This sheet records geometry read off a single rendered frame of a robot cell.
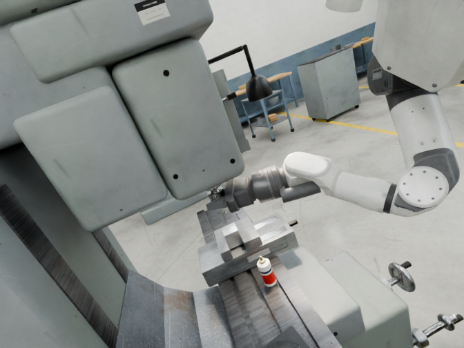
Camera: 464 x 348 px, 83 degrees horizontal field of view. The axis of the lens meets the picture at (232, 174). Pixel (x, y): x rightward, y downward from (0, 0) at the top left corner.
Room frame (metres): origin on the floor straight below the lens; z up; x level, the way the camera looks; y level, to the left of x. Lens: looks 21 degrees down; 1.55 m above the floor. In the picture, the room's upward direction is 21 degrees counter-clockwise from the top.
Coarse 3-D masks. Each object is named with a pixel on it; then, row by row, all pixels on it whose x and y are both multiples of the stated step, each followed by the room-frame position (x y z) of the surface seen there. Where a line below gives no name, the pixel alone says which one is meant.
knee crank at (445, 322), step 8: (440, 320) 0.60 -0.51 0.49; (448, 320) 0.58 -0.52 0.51; (456, 320) 0.58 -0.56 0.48; (416, 328) 0.59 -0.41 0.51; (432, 328) 0.58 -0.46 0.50; (440, 328) 0.58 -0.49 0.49; (448, 328) 0.57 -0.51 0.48; (416, 336) 0.57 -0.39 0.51; (424, 336) 0.56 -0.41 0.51; (416, 344) 0.56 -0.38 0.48; (424, 344) 0.55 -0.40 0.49
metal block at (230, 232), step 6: (234, 222) 0.84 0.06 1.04; (222, 228) 0.83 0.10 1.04; (228, 228) 0.82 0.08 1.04; (234, 228) 0.80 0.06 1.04; (228, 234) 0.78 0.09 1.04; (234, 234) 0.78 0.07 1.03; (228, 240) 0.78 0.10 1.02; (234, 240) 0.78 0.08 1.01; (240, 240) 0.78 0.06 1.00; (234, 246) 0.78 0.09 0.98
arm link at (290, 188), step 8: (272, 168) 0.62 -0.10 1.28; (280, 168) 0.62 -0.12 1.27; (272, 176) 0.60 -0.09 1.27; (280, 176) 0.59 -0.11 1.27; (288, 176) 0.59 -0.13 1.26; (272, 184) 0.59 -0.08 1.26; (280, 184) 0.58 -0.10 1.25; (288, 184) 0.59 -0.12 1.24; (296, 184) 0.59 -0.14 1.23; (304, 184) 0.56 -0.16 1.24; (312, 184) 0.55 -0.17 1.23; (280, 192) 0.57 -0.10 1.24; (288, 192) 0.56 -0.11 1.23; (296, 192) 0.56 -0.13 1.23; (304, 192) 0.55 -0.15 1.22; (312, 192) 0.55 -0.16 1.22; (320, 192) 0.55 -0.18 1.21; (288, 200) 0.56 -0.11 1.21
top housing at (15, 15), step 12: (0, 0) 0.50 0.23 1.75; (12, 0) 0.51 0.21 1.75; (24, 0) 0.51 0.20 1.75; (36, 0) 0.51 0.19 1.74; (48, 0) 0.52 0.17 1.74; (60, 0) 0.52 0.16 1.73; (72, 0) 0.53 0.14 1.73; (0, 12) 0.51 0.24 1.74; (12, 12) 0.51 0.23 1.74; (24, 12) 0.52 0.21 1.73; (36, 12) 0.52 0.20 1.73; (0, 24) 0.52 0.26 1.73
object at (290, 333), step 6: (288, 330) 0.34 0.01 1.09; (294, 330) 0.33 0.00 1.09; (282, 336) 0.33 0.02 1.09; (288, 336) 0.33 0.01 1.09; (294, 336) 0.32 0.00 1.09; (300, 336) 0.32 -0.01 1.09; (270, 342) 0.33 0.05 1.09; (276, 342) 0.31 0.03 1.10; (282, 342) 0.31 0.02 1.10; (288, 342) 0.31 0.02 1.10; (294, 342) 0.31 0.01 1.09; (300, 342) 0.31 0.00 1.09; (306, 342) 0.30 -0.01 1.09
